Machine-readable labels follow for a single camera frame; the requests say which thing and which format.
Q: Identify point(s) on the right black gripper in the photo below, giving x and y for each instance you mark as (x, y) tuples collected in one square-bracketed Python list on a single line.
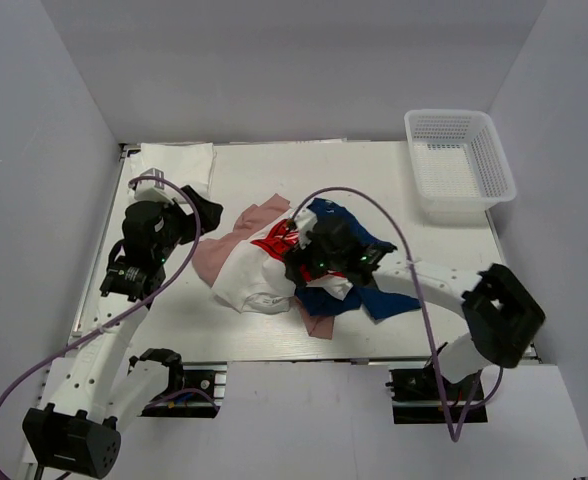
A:
[(300, 256)]

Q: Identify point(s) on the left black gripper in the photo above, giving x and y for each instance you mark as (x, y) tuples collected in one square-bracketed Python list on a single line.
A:
[(210, 212)]

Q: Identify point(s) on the blue t shirt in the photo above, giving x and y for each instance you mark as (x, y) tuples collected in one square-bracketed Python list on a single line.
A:
[(379, 305)]

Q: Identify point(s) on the white red t shirt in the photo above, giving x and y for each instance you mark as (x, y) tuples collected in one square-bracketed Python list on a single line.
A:
[(251, 276)]

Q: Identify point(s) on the pink t shirt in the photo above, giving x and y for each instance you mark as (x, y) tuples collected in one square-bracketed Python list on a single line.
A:
[(251, 220)]

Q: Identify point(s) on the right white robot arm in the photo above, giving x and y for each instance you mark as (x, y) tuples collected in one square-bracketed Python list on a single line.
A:
[(502, 317)]

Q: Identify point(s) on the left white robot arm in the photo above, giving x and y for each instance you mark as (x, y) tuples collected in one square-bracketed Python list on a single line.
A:
[(79, 430)]

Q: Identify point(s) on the folded white t shirt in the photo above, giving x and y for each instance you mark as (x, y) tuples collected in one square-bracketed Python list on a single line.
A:
[(184, 165)]

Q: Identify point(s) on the white plastic basket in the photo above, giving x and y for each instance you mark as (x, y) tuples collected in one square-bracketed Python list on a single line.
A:
[(458, 161)]

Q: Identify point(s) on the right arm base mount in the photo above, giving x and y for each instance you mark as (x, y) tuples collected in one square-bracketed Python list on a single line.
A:
[(416, 399)]

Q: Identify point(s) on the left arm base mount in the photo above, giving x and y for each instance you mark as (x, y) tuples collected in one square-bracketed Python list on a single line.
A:
[(199, 395)]

